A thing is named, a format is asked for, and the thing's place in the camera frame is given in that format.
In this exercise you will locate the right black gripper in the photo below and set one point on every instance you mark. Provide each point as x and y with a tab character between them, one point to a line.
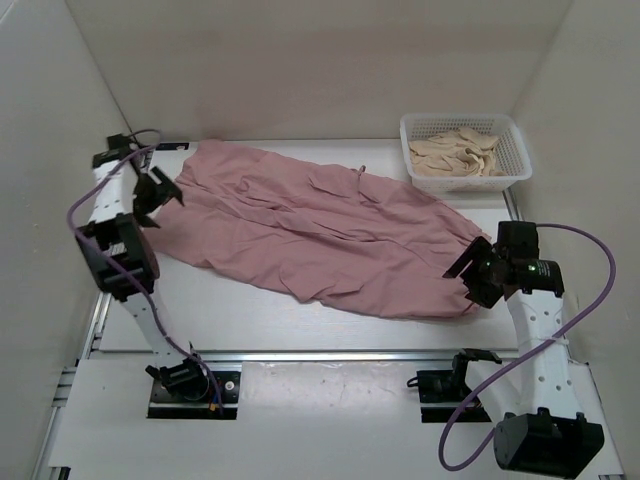
477	249

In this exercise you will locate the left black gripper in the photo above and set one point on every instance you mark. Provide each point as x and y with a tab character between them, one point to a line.
164	191

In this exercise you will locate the pink trousers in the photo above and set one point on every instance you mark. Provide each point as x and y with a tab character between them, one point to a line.
343	237

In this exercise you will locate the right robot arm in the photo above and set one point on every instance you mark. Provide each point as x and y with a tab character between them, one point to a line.
539	424

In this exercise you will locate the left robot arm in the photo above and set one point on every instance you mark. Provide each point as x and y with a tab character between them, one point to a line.
108	224

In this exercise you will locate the beige trousers in basket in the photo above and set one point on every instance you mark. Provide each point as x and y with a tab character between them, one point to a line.
456	153

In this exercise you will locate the white plastic basket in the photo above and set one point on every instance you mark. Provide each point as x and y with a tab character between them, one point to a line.
511	154

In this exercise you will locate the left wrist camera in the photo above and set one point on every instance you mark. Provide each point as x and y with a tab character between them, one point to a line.
118	142

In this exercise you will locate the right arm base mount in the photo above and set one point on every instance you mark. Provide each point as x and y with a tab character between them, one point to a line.
441	391

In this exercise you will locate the aluminium rail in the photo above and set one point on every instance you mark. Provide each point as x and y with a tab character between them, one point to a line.
329	356

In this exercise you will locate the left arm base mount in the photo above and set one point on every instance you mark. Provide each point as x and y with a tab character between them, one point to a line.
187	392

